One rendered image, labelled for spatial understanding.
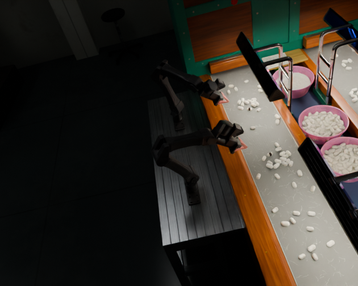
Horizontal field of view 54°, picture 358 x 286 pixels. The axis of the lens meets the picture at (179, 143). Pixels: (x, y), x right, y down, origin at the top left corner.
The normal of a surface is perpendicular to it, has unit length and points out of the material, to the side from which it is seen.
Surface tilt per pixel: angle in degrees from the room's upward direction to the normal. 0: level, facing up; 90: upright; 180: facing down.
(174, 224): 0
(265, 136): 0
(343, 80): 0
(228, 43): 90
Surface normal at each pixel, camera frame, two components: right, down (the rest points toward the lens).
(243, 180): -0.20, -0.69
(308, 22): 0.16, 0.68
